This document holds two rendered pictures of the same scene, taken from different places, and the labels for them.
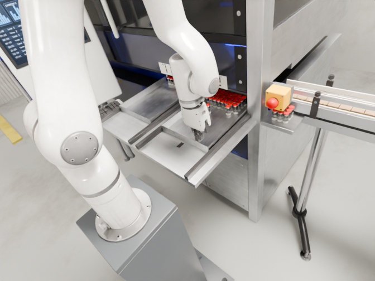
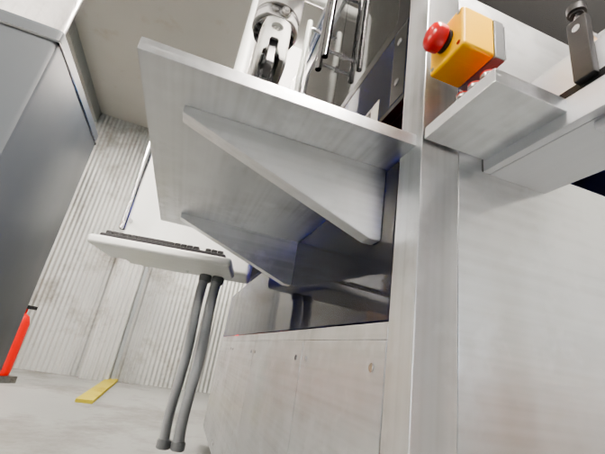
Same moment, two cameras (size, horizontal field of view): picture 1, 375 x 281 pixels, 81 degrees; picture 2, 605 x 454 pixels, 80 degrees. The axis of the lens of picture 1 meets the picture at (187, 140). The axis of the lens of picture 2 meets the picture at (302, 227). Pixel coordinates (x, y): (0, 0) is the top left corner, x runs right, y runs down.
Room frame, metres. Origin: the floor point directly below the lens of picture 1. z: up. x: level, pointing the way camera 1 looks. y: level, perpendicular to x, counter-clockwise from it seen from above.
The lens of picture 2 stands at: (0.22, -0.34, 0.53)
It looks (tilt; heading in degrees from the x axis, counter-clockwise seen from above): 20 degrees up; 23
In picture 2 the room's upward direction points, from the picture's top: 9 degrees clockwise
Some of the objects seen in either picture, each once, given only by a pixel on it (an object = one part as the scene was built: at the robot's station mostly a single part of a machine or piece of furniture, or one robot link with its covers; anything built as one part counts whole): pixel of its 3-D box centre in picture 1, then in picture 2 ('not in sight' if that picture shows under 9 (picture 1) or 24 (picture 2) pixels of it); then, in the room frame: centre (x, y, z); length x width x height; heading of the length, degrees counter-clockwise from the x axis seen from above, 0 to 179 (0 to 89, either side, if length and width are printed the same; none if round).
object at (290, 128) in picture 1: (284, 118); (498, 123); (0.68, -0.41, 0.87); 0.14 x 0.13 x 0.02; 128
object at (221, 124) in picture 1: (208, 115); not in sight; (0.79, -0.12, 0.90); 0.34 x 0.26 x 0.04; 128
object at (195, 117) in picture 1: (194, 113); (268, 54); (0.64, -0.05, 1.03); 0.10 x 0.07 x 0.11; 38
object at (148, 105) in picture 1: (159, 97); not in sight; (1.06, 0.09, 0.90); 0.34 x 0.26 x 0.04; 128
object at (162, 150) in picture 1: (173, 118); (264, 195); (0.88, 0.04, 0.87); 0.70 x 0.48 x 0.02; 38
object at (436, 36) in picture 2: (272, 102); (438, 39); (0.63, -0.33, 0.99); 0.04 x 0.04 x 0.04; 38
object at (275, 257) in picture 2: not in sight; (236, 250); (1.07, 0.20, 0.80); 0.34 x 0.03 x 0.13; 128
